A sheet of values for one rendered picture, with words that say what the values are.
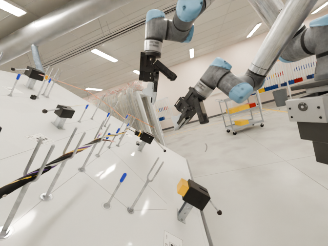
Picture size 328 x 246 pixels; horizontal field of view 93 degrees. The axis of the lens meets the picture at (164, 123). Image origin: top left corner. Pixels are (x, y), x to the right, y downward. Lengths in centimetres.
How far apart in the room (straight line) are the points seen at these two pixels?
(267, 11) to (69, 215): 98
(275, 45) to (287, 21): 7
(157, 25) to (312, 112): 65
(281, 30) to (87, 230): 74
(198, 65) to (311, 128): 826
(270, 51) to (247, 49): 872
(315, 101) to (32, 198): 82
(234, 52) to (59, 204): 913
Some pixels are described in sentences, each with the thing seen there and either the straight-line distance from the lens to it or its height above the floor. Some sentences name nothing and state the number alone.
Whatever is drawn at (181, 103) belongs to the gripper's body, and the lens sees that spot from 70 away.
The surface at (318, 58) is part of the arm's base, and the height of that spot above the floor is 124.
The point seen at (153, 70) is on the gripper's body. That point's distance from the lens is 68.
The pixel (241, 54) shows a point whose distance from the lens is 929.
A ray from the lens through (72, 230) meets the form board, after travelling 34.
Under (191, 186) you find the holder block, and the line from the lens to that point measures 44.
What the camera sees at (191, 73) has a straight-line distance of 885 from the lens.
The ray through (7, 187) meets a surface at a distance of 24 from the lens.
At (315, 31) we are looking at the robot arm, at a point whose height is 134.
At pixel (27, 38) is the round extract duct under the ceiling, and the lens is 368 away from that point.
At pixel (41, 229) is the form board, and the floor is 111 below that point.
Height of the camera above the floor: 123
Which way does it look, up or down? 5 degrees down
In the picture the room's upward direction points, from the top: 17 degrees counter-clockwise
